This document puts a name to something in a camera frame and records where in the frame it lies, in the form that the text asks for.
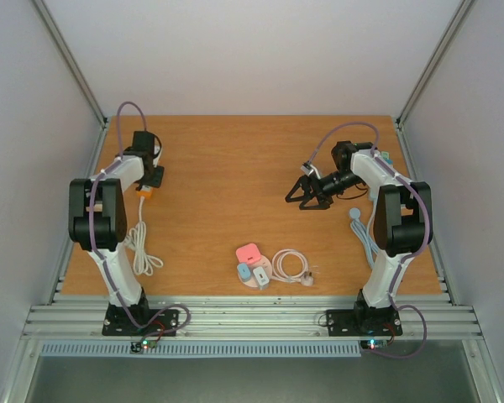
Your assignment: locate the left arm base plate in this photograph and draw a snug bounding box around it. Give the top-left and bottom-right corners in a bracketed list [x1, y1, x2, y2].
[102, 306, 180, 337]

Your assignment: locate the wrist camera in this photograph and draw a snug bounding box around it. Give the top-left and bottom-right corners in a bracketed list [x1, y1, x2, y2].
[153, 144, 162, 165]
[301, 162, 323, 180]

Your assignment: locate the coral pink plug adapter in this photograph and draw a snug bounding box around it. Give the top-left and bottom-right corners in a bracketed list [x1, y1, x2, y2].
[235, 243, 261, 264]

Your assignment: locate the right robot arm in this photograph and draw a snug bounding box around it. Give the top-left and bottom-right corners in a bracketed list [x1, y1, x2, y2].
[285, 141, 432, 333]

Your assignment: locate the round pink socket base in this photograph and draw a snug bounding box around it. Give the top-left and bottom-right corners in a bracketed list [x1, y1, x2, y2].
[237, 255, 273, 290]

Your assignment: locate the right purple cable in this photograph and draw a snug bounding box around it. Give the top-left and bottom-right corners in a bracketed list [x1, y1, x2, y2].
[308, 121, 429, 359]

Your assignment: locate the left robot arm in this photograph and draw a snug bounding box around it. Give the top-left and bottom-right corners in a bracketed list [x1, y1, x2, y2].
[68, 129, 164, 334]

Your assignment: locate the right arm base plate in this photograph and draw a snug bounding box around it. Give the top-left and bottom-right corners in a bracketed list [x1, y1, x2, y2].
[326, 309, 403, 338]

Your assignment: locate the grey slotted cable duct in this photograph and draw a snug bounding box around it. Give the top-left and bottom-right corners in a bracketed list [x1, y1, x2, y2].
[40, 340, 361, 359]

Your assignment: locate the white grey plug adapter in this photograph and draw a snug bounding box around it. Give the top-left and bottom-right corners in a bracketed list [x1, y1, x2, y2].
[252, 266, 270, 290]

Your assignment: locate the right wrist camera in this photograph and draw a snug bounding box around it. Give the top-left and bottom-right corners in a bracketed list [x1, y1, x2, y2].
[301, 162, 323, 180]

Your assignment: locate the white power strip cable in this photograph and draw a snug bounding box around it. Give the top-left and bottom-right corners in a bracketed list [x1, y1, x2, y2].
[123, 196, 165, 277]

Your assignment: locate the blue plug adapter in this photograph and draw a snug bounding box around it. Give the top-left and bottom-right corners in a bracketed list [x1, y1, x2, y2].
[237, 263, 252, 282]

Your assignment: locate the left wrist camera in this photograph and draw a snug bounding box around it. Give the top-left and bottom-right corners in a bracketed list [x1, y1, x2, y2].
[153, 144, 162, 165]

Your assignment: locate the teal plug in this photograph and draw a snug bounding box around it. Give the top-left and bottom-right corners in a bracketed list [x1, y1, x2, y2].
[381, 151, 393, 163]

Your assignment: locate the pink white coiled cable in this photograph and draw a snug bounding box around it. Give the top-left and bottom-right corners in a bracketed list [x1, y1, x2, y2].
[270, 248, 317, 288]

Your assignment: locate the light blue cable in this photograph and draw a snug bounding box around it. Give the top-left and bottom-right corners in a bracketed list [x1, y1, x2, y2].
[347, 207, 377, 268]

